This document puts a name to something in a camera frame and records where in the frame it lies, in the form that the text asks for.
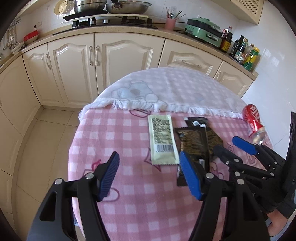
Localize red cola can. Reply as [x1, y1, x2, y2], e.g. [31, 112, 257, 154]
[242, 104, 266, 145]

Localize black gold snack wrapper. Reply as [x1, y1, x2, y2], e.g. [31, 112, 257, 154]
[175, 117, 223, 172]

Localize cream sauce packet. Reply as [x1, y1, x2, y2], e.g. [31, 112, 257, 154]
[148, 115, 180, 165]

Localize cream kitchen cabinets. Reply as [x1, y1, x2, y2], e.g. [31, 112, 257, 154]
[1, 26, 258, 228]

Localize green yellow bottle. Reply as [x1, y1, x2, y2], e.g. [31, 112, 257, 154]
[244, 47, 260, 71]

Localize pink checkered tablecloth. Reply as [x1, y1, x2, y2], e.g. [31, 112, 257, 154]
[68, 67, 262, 240]

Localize dark condiment bottle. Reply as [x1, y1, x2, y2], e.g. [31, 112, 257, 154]
[229, 35, 245, 58]

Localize dark soy sauce bottle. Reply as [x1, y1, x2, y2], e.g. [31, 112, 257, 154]
[220, 26, 233, 53]

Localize green electric cooker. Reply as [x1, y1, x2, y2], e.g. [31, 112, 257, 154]
[184, 17, 222, 48]

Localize pink utensil cup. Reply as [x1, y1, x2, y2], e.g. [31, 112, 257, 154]
[165, 7, 184, 31]

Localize black gas stove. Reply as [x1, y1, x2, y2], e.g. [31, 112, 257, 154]
[53, 14, 158, 35]

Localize hanging utensil rack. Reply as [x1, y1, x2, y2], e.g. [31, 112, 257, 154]
[1, 17, 21, 61]

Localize red bowl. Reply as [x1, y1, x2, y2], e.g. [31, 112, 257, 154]
[23, 30, 39, 45]

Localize steel wok pan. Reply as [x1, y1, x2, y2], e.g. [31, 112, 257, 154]
[106, 1, 151, 15]

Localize steel stock pot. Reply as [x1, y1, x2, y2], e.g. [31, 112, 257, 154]
[70, 0, 107, 13]

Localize cream upper wall cabinet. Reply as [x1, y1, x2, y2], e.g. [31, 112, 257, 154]
[212, 0, 264, 25]

